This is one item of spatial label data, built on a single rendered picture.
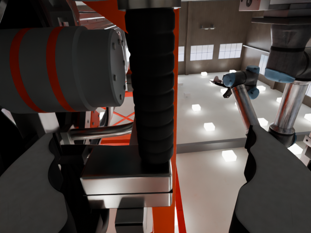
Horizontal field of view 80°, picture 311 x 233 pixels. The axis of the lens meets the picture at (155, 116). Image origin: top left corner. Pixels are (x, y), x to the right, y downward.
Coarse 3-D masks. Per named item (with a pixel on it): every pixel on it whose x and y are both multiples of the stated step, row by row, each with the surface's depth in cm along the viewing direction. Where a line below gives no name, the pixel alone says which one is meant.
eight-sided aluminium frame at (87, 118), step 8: (48, 0) 45; (56, 0) 46; (64, 0) 45; (48, 8) 47; (56, 8) 47; (64, 8) 47; (72, 8) 48; (56, 16) 48; (64, 16) 48; (72, 16) 48; (56, 24) 49; (64, 24) 52; (72, 24) 49; (80, 24) 53; (72, 112) 55; (80, 112) 55; (88, 112) 57; (72, 120) 55; (80, 120) 54; (88, 120) 56; (80, 128) 53
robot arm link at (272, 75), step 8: (272, 56) 76; (280, 56) 73; (288, 56) 72; (296, 56) 72; (304, 56) 75; (272, 64) 77; (280, 64) 74; (288, 64) 73; (296, 64) 73; (304, 64) 75; (272, 72) 78; (280, 72) 75; (288, 72) 75; (296, 72) 76; (304, 72) 78; (280, 80) 78; (288, 80) 76
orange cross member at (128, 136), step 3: (123, 135) 333; (126, 135) 333; (129, 135) 333; (102, 138) 336; (105, 138) 336; (108, 138) 336; (111, 138) 336; (114, 138) 336; (117, 138) 336; (120, 138) 336; (123, 138) 336; (126, 138) 336; (129, 138) 336
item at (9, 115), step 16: (0, 0) 38; (16, 0) 44; (32, 0) 45; (0, 16) 38; (16, 16) 47; (32, 16) 47; (0, 112) 38; (0, 128) 54; (16, 128) 42; (0, 144) 51; (16, 144) 51; (0, 160) 37; (0, 176) 37
